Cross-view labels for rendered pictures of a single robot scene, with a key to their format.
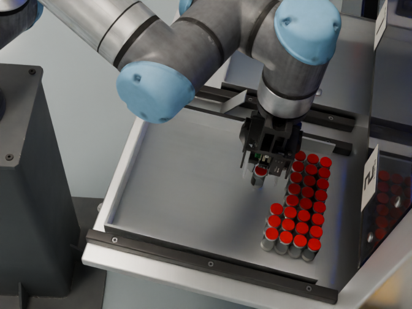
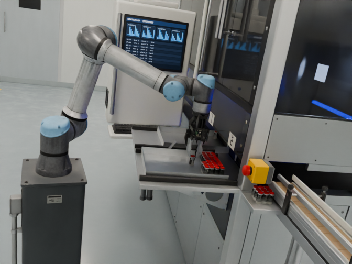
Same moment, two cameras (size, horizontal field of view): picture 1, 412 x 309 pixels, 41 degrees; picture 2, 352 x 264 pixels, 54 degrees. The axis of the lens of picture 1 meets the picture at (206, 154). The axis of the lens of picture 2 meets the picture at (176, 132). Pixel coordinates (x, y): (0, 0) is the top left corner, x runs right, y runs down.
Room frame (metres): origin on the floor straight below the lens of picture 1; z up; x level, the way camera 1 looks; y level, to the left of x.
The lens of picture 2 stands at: (-0.84, 0.43, 1.48)
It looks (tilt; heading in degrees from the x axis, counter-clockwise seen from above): 18 degrees down; 342
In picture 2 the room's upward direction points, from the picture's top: 8 degrees clockwise
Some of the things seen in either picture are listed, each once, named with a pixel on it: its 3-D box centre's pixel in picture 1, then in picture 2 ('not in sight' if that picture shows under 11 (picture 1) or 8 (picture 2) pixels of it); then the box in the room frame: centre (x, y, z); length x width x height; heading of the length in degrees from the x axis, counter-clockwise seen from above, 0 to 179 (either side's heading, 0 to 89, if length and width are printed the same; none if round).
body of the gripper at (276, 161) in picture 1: (274, 129); (199, 125); (0.47, -0.09, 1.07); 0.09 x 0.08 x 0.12; 174
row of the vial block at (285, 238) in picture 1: (290, 200); (206, 164); (0.46, -0.15, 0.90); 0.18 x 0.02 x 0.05; 174
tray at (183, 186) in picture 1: (226, 187); (182, 164); (0.47, -0.04, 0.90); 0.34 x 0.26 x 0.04; 84
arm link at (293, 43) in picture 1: (298, 45); (204, 88); (0.48, -0.09, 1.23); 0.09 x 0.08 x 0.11; 63
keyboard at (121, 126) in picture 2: not in sight; (145, 129); (1.17, -0.02, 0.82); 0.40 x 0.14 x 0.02; 91
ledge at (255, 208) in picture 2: not in sight; (263, 202); (0.18, -0.29, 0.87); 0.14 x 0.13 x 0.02; 84
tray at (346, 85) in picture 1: (316, 59); (191, 139); (0.80, -0.19, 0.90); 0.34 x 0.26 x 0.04; 84
